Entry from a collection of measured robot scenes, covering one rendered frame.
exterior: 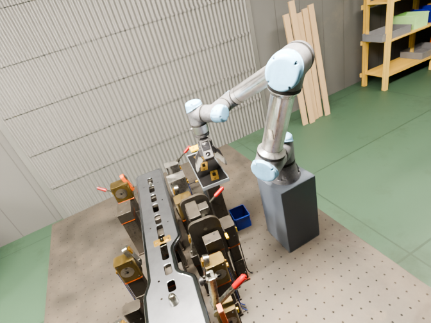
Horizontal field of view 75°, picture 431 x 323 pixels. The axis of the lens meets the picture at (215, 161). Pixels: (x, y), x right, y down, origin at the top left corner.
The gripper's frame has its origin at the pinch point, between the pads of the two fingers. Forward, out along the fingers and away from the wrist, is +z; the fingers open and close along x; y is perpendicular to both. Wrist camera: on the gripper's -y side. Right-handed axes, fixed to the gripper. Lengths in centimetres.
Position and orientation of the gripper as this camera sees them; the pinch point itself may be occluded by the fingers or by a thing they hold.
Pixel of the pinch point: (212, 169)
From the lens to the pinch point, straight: 139.5
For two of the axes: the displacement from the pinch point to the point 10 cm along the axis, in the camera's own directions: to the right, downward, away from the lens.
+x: -9.6, 2.7, 0.2
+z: 2.4, 8.3, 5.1
